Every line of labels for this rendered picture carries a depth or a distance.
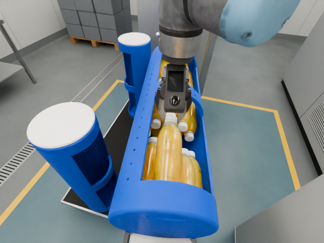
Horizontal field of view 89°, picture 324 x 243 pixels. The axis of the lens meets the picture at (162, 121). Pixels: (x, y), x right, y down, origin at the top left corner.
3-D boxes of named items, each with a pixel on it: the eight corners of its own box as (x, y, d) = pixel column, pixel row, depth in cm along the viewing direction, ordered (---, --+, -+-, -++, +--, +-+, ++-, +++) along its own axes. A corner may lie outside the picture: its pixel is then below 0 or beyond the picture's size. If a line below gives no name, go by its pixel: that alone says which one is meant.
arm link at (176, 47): (204, 39, 31) (153, 35, 31) (199, 63, 35) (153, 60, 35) (200, 24, 37) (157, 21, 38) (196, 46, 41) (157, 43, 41)
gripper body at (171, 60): (186, 85, 50) (193, 44, 41) (187, 103, 44) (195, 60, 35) (161, 83, 50) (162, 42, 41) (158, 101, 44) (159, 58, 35)
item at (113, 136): (167, 109, 236) (167, 101, 226) (122, 226, 136) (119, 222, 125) (132, 101, 245) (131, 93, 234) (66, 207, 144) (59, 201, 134)
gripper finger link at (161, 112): (165, 110, 56) (171, 87, 49) (163, 123, 51) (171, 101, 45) (155, 108, 55) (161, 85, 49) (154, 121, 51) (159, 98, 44)
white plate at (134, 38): (133, 30, 157) (133, 31, 158) (111, 38, 141) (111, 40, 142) (156, 37, 146) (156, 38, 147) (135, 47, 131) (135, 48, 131)
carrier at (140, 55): (139, 101, 222) (124, 113, 206) (133, 31, 158) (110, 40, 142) (156, 111, 211) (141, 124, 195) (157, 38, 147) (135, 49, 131)
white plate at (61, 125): (15, 152, 63) (17, 154, 64) (91, 141, 67) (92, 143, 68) (37, 104, 81) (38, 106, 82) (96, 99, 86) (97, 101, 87)
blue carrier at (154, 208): (190, 85, 113) (200, 43, 93) (203, 242, 53) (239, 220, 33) (149, 81, 113) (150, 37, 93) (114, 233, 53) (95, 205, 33)
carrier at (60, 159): (85, 216, 127) (122, 209, 132) (16, 155, 64) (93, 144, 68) (88, 181, 146) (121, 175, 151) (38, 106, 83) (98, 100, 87)
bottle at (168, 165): (155, 190, 47) (160, 128, 54) (180, 193, 45) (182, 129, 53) (150, 190, 40) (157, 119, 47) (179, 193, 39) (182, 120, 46)
